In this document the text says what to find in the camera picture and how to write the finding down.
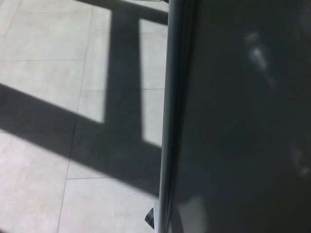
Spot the grey glossy appliance door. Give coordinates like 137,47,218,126
153,0,311,233

